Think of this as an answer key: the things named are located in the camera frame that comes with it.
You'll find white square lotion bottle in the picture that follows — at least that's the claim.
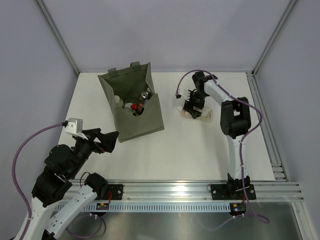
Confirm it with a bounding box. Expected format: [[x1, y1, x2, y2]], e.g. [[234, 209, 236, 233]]
[[123, 102, 134, 114]]

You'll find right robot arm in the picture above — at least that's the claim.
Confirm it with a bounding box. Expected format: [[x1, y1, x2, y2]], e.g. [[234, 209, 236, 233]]
[[175, 69, 252, 201]]

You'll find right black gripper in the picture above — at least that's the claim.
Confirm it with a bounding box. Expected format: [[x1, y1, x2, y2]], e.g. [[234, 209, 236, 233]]
[[183, 89, 207, 119]]

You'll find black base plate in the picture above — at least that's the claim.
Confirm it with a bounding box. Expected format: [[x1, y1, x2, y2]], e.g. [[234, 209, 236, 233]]
[[95, 184, 124, 201], [209, 183, 257, 201]]

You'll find white slotted cable duct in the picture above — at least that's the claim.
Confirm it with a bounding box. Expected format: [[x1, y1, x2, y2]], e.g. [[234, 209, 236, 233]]
[[81, 202, 231, 213]]

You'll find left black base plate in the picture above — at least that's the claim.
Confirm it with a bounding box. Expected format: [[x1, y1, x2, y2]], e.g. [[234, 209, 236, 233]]
[[95, 184, 124, 201]]

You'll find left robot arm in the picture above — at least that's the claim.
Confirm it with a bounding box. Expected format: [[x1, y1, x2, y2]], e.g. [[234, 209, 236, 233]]
[[11, 128, 119, 240]]

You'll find green Fairy dish soap bottle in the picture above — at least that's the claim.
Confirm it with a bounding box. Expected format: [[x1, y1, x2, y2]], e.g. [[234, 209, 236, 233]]
[[130, 102, 145, 116]]

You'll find purple cable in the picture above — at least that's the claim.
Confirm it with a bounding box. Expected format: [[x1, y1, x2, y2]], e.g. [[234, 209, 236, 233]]
[[11, 121, 68, 238], [174, 69, 271, 231]]

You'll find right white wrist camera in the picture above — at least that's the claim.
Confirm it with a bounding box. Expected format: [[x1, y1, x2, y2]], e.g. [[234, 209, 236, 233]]
[[175, 88, 193, 101]]

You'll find amber soap bottle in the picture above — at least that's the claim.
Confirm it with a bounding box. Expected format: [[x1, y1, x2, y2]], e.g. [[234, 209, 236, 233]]
[[114, 95, 125, 108], [177, 105, 212, 123], [141, 87, 153, 100]]

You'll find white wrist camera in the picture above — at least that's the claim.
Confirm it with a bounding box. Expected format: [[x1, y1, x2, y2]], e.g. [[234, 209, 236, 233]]
[[65, 118, 88, 140], [175, 88, 193, 101]]

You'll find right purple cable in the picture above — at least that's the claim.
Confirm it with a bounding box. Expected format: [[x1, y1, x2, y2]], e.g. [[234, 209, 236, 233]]
[[174, 69, 271, 231]]

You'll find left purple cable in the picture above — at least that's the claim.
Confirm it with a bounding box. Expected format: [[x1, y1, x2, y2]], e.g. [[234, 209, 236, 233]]
[[11, 121, 68, 238]]

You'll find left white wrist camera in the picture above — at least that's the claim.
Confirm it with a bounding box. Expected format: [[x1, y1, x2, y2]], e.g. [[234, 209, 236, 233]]
[[65, 118, 88, 140]]

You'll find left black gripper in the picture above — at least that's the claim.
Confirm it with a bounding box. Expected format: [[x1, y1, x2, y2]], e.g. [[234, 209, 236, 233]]
[[68, 128, 119, 178]]

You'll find left aluminium frame post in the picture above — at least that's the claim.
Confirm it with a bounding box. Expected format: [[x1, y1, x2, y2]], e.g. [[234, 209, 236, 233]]
[[34, 0, 80, 77]]

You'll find aluminium frame post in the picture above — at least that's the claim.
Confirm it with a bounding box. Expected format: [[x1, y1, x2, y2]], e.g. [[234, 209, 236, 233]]
[[34, 0, 80, 77], [251, 0, 300, 77]]

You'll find right aluminium frame post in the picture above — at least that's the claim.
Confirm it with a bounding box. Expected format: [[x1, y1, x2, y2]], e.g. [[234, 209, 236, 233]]
[[251, 0, 300, 77]]

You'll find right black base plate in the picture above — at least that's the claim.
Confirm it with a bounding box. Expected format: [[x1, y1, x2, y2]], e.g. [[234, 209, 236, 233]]
[[209, 183, 257, 201]]

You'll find olive green canvas bag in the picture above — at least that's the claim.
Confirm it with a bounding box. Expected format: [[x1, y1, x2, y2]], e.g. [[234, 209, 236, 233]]
[[97, 61, 165, 143]]

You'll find aluminium mounting rail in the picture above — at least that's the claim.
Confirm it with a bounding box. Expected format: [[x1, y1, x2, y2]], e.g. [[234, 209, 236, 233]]
[[120, 181, 304, 202]]

